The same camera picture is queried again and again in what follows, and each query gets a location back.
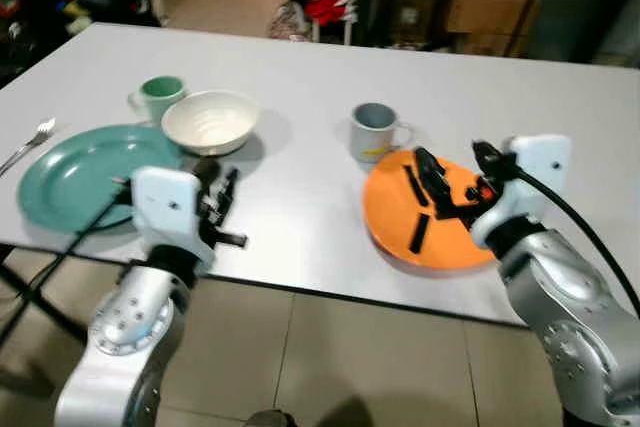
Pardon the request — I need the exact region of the white ceramic bowl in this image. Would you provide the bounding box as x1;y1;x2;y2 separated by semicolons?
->
161;90;262;157

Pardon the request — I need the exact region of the black table leg frame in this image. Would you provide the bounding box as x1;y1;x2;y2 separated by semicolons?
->
0;245;89;344

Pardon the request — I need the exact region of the orange round plate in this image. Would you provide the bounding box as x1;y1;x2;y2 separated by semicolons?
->
362;150;502;270

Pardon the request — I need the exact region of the grey ceramic mug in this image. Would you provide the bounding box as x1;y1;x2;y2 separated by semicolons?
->
349;103;415;165

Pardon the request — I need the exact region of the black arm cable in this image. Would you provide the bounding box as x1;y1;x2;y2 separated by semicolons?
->
515;169;640;314
0;183;137;350

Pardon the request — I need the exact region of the dark robot foot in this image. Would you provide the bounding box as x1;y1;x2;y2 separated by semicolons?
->
244;409;297;427

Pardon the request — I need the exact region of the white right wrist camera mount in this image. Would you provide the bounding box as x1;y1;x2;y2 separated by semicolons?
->
470;134;573;248

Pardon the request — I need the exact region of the silver metal fork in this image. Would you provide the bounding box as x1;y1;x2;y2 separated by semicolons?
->
0;118;57;177

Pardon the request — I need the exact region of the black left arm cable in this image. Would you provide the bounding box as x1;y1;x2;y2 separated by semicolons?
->
0;183;137;350

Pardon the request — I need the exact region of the tall dark cardboard box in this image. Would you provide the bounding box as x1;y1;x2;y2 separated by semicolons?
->
390;0;442;44

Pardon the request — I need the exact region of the wide brown cardboard box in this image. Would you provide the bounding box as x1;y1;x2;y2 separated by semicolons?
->
445;0;542;35

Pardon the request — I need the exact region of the teal round plate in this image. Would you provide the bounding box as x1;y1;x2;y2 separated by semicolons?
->
17;124;187;234

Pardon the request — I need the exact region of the red cloth on rack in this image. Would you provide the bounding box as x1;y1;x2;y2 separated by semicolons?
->
304;0;352;27

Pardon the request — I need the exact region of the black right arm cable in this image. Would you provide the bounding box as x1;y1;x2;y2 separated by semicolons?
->
515;169;640;314

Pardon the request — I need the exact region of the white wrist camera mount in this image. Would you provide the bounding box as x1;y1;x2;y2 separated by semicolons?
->
470;134;573;248
130;166;217;270

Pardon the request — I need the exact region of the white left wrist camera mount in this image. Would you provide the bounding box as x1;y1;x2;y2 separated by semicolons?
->
130;166;217;270

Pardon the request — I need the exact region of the green ceramic mug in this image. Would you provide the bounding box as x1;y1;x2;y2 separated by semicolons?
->
127;75;188;128

